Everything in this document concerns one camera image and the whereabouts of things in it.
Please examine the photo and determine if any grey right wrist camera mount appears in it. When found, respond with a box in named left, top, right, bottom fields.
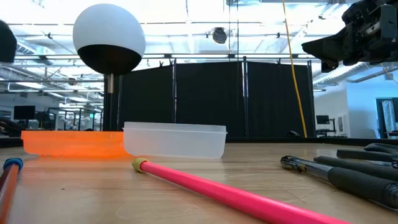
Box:
left=371, top=4, right=398, bottom=40

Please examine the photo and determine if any dark door frame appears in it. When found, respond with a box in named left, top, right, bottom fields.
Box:
left=375, top=97, right=398, bottom=139

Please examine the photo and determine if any clear pen with black grip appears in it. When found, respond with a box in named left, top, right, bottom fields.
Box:
left=280, top=155, right=398, bottom=210

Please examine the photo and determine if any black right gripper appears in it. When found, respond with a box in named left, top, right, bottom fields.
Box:
left=301, top=0, right=398, bottom=73

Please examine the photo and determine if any white wall poster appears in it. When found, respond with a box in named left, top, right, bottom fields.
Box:
left=337, top=114, right=346, bottom=134

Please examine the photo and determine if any black workstation frame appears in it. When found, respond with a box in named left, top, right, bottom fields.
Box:
left=46, top=107, right=103, bottom=131

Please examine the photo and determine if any orange pencil with blue eraser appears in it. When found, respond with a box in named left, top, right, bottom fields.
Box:
left=0, top=157, right=24, bottom=224

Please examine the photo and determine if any black pen with rubber grip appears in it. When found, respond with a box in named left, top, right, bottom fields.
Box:
left=313, top=155, right=398, bottom=182

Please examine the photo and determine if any black stand pole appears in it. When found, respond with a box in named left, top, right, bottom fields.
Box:
left=103, top=73, right=123, bottom=132

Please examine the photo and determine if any orange plastic box lid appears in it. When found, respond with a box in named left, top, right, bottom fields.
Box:
left=21, top=130, right=131, bottom=157

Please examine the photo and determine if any translucent plastic supply box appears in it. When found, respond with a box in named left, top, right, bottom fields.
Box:
left=123, top=121, right=228, bottom=159

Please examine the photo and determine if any yellow hanging cable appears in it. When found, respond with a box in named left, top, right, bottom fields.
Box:
left=282, top=0, right=308, bottom=138

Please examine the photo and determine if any horizontal metal frame rail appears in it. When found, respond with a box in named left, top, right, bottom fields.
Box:
left=14, top=53, right=317, bottom=60

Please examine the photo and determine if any white and black sphere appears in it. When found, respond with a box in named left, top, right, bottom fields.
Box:
left=72, top=2, right=146, bottom=75

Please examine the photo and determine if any round black ceiling fixture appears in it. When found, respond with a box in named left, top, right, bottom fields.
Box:
left=212, top=27, right=228, bottom=45

